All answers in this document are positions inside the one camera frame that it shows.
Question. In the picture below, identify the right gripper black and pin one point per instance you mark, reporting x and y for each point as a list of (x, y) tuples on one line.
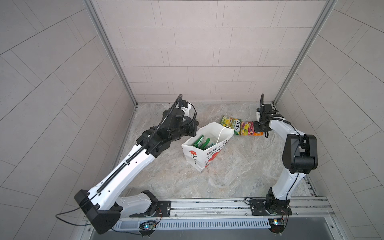
[(256, 128)]

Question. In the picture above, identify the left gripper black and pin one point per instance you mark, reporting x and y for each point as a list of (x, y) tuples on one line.
[(191, 127)]

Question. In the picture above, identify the orange Fox's candy bag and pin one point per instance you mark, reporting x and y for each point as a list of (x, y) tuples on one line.
[(247, 129)]

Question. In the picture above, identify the green Fox's candy bag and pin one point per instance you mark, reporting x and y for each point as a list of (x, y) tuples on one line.
[(233, 123)]

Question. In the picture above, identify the white floral paper bag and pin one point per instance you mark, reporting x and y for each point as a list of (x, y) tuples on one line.
[(200, 159)]

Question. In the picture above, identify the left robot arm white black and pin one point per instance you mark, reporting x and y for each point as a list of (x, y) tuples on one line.
[(103, 205)]

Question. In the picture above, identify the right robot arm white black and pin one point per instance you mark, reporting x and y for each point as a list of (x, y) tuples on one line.
[(299, 157)]

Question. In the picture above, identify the green snack packets in bag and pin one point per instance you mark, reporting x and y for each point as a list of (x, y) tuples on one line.
[(203, 142)]

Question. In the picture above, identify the right circuit board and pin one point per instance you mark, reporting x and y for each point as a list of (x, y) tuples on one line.
[(277, 225)]

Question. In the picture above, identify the circuit board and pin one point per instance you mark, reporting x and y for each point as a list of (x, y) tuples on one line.
[(148, 226), (277, 225)]

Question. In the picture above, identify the left circuit board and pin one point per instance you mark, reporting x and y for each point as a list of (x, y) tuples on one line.
[(148, 226)]

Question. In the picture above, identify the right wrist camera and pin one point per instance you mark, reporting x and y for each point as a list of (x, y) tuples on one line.
[(258, 114)]

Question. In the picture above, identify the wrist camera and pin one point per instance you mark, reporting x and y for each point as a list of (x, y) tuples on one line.
[(188, 108), (258, 114)]

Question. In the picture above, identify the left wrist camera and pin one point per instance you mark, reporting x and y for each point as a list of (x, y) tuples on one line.
[(188, 108)]

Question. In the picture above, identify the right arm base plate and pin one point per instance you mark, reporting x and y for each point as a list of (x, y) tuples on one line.
[(265, 207)]

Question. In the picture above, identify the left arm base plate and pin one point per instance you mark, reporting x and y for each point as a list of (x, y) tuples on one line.
[(155, 210)]

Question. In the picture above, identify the aluminium mounting rail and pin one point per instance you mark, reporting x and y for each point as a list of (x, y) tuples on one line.
[(225, 208)]

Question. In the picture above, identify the vented cable duct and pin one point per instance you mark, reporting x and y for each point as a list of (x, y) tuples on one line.
[(196, 224)]

